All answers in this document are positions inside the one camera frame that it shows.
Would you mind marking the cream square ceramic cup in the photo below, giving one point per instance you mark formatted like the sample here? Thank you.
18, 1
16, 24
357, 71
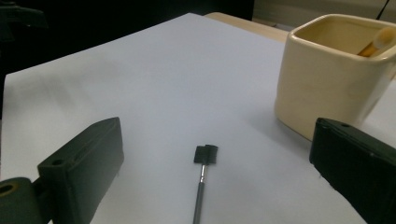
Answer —
317, 87

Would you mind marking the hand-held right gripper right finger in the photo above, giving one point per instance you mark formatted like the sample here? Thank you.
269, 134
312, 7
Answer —
358, 168

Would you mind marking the makeup brush with gold ferrule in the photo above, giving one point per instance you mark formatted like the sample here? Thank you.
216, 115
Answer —
381, 39

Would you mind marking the black eyebrow comb brush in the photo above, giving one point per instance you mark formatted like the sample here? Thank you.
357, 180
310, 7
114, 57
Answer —
205, 154

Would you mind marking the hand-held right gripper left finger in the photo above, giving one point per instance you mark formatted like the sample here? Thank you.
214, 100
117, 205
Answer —
81, 168

